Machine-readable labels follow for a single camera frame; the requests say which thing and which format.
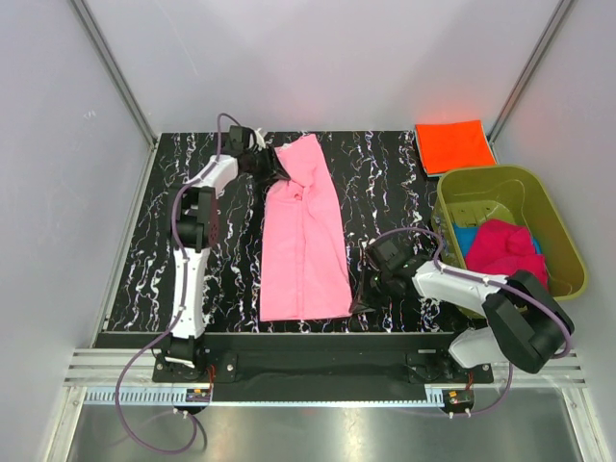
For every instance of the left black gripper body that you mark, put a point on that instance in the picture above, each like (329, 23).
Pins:
(261, 165)

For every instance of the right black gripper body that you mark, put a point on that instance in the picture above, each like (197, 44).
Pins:
(373, 287)

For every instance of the light pink t shirt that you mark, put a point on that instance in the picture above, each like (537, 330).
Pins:
(304, 271)

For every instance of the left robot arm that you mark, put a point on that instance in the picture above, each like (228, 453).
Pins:
(194, 226)

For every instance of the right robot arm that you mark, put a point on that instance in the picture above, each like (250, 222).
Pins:
(525, 325)

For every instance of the blue t shirt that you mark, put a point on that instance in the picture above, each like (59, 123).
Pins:
(462, 238)

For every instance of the olive green plastic bin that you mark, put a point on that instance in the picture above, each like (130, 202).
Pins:
(468, 197)

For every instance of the magenta t shirt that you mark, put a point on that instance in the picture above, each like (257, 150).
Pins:
(536, 265)

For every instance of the folded orange t shirt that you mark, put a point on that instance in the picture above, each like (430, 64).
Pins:
(445, 147)

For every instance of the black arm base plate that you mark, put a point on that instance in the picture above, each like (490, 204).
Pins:
(316, 368)

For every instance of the aluminium frame rail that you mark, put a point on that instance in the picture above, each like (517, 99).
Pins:
(102, 367)

